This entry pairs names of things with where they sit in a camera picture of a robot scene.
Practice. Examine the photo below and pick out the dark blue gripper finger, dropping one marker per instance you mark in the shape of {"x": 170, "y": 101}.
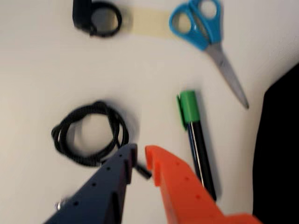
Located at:
{"x": 98, "y": 198}

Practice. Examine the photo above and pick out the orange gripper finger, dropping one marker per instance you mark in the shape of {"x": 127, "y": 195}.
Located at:
{"x": 187, "y": 198}

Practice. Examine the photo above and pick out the black fabric bag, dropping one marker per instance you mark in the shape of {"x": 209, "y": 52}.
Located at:
{"x": 280, "y": 151}

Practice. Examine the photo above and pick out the black marker with green cap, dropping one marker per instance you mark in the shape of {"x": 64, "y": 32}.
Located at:
{"x": 190, "y": 109}

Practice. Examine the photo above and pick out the short beige tape strip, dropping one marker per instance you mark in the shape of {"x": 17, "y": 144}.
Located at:
{"x": 149, "y": 22}

